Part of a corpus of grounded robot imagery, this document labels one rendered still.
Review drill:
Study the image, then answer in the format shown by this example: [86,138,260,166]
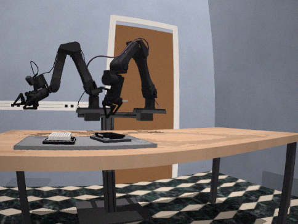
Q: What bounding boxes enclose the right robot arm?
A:
[34,41,103,110]

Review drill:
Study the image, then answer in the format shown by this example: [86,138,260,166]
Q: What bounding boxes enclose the white perforated plate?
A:
[48,132,72,140]

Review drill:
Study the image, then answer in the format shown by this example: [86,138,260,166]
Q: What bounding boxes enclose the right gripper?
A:
[14,77,42,110]

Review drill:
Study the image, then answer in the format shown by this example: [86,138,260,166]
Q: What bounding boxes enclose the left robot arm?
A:
[102,39,166,111]

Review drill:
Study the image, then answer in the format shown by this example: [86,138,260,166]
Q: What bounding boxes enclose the black rectangular frame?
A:
[42,136,76,145]

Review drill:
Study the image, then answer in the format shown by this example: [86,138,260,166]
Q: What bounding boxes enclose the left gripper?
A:
[94,86,123,118]

